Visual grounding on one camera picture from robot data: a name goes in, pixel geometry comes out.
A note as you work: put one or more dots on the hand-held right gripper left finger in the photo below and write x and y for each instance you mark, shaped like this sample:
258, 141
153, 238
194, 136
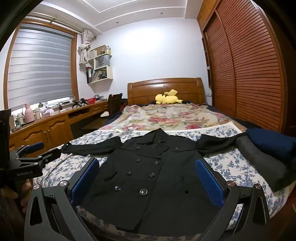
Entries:
84, 180

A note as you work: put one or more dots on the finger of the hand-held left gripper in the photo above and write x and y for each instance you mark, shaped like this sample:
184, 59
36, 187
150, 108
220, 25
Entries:
46, 156
34, 147

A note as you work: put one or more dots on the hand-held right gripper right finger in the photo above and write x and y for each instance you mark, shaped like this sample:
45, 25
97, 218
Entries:
209, 183

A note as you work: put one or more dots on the black button coat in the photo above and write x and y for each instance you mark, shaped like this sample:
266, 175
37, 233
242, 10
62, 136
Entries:
148, 166

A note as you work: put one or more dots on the person's left hand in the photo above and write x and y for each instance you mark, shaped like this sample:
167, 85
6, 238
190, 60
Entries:
27, 188

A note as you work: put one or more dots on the wooden desk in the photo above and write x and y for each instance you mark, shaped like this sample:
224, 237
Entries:
55, 129

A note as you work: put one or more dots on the blue floral bedsheet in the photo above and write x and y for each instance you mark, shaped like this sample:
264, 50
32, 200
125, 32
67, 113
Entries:
231, 162

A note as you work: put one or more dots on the pink bottle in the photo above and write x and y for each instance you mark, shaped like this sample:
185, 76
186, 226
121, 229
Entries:
29, 115

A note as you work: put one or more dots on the pink box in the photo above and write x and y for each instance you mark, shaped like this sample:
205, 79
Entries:
49, 112

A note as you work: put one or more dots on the grey folded garment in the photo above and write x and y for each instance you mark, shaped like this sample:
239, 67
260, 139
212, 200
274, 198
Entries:
266, 162

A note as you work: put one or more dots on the black clamp tool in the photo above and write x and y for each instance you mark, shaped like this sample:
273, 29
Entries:
77, 103

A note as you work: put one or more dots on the red basket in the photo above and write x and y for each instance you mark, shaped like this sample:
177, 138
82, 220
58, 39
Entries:
90, 100

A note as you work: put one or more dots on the navy folded garment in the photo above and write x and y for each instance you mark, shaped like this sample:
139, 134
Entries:
270, 141

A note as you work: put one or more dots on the grey window blind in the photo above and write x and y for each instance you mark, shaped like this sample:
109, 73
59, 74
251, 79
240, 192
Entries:
39, 67

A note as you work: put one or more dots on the red floral blanket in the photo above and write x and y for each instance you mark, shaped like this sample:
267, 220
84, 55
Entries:
161, 115

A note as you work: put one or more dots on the dark chair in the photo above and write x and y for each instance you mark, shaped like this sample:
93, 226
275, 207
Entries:
114, 102

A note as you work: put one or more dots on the black binder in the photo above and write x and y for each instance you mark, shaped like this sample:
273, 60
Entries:
88, 75

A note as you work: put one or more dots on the yellow plush toy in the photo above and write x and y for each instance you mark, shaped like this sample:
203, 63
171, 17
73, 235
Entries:
165, 98

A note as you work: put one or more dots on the stack of books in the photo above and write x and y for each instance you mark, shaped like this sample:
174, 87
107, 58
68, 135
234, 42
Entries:
99, 76

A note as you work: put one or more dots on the tied beige curtain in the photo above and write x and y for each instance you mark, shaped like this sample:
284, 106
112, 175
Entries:
83, 53

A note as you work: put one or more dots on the wooden headboard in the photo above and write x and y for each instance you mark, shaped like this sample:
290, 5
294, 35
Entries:
143, 90

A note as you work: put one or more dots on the grey paper bag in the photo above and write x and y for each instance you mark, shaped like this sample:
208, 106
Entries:
102, 62

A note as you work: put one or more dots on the wooden louvered wardrobe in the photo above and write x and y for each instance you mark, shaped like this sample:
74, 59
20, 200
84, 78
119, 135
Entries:
249, 69

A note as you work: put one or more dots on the curtain rod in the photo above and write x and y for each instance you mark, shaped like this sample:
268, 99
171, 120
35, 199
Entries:
71, 29

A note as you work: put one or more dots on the wooden window frame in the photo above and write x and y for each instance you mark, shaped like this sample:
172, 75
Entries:
74, 64

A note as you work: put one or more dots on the white wall shelf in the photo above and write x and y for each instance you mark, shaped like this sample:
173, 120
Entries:
109, 74

